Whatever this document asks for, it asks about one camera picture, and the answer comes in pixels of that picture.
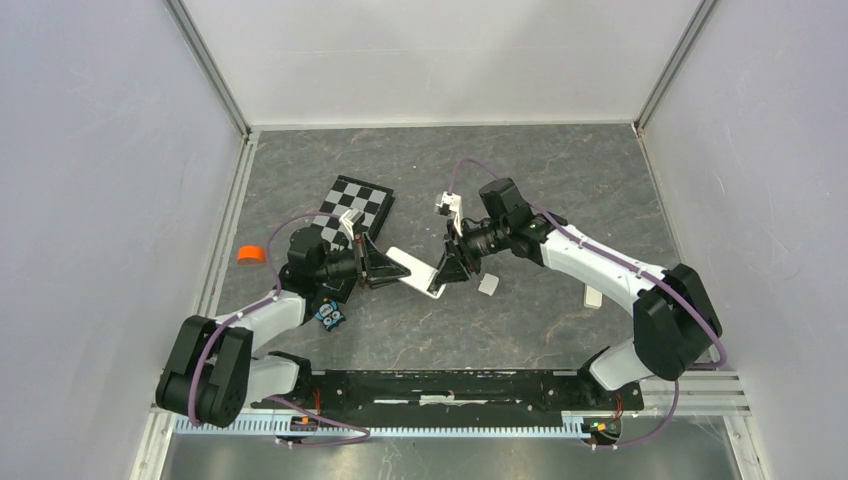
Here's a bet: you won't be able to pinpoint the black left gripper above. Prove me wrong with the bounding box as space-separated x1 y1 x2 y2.
313 232 410 289

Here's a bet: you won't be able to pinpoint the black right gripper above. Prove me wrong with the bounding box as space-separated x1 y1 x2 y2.
433 219 509 287

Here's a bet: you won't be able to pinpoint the white remote control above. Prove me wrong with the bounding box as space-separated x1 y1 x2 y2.
386 247 445 299

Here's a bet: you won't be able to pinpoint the white battery cover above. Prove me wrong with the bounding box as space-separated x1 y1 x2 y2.
477 273 500 296

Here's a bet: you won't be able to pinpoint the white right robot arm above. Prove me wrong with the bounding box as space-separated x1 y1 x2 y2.
427 178 726 408

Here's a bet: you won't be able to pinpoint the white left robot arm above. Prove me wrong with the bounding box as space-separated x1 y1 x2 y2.
155 227 411 427

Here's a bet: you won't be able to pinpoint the black white chessboard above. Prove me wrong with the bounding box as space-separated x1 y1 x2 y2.
311 174 395 299

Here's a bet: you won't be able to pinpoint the blue owl eraser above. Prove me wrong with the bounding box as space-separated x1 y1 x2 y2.
313 298 347 332

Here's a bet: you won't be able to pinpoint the orange tape roll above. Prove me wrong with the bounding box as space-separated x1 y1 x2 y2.
236 245 266 265

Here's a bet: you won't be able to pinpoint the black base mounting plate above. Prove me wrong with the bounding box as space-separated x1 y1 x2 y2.
285 369 645 428

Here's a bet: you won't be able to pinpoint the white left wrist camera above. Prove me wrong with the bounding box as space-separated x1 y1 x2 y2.
339 208 367 245

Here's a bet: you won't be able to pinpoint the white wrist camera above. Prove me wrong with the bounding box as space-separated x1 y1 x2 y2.
339 208 367 245
435 191 463 237

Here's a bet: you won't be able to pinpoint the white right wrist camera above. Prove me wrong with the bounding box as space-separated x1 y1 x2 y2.
435 191 463 237

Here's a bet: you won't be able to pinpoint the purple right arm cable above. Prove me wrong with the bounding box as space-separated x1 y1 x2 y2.
449 157 729 452

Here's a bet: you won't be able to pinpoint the white slotted cable duct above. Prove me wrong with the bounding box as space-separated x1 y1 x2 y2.
174 410 590 440

